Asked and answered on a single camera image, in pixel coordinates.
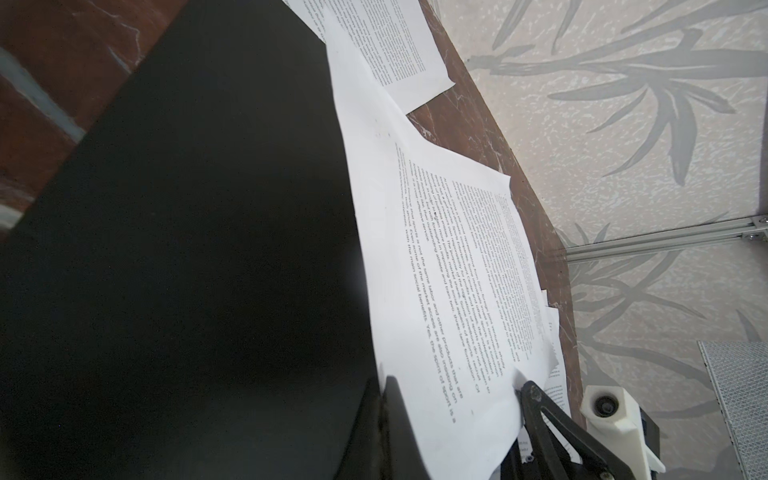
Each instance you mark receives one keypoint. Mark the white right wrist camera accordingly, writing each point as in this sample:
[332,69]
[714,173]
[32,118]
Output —
[628,439]

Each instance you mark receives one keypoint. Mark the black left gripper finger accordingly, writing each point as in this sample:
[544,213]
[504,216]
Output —
[382,443]

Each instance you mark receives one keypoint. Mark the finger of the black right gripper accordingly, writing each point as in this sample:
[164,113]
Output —
[561,449]

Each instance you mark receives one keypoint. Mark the black file folder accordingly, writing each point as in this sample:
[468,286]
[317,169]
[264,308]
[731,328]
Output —
[186,299]

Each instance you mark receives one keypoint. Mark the printed paper stack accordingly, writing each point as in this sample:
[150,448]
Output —
[556,386]

